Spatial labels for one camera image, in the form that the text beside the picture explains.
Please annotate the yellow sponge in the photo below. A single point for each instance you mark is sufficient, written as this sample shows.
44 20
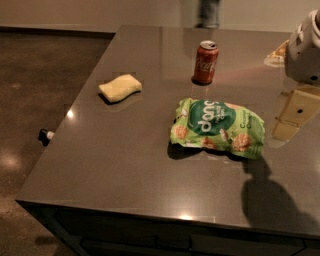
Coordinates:
120 88

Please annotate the black and white floor object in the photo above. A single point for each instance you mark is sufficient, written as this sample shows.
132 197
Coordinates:
45 136

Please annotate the red cola can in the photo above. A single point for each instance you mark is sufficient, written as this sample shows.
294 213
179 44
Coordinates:
205 63

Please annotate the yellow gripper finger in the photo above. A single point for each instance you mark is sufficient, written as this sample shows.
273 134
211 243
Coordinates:
293 110
277 57

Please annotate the green rice chip bag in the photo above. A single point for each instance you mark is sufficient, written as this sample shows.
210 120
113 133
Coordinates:
218 126

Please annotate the grey counter cabinet base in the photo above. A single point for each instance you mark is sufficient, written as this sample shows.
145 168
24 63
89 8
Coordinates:
91 232

